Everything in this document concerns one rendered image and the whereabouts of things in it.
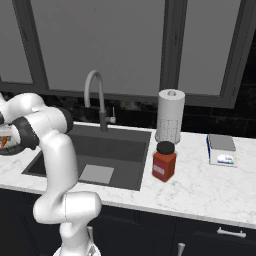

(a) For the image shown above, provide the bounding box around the white paper towel roll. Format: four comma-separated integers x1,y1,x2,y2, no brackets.
154,88,186,145

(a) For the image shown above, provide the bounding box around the white kitchen scale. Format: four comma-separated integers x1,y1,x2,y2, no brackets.
205,133,238,168

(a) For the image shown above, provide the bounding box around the grey curved sink tap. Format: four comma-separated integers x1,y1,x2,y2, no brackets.
83,69,117,132

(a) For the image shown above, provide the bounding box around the orange carrot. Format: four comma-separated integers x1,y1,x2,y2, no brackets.
1,134,10,149

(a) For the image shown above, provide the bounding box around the red jar with black lid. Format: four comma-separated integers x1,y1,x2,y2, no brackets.
151,140,178,183

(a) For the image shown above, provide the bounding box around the dark drawer front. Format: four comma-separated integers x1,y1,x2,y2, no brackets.
173,216,256,251

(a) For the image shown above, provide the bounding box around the dark grey sink basin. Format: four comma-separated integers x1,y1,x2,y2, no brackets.
21,124,153,192

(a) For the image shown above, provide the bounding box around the window with dark frame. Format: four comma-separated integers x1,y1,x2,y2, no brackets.
0,0,256,110

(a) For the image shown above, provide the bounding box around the silver cupboard door handle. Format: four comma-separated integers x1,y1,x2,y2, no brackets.
176,242,186,256

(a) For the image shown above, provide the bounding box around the dark cupboard door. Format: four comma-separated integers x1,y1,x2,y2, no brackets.
87,209,177,256

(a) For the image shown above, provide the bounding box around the silver drawer handle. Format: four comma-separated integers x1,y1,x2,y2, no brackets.
216,226,247,239

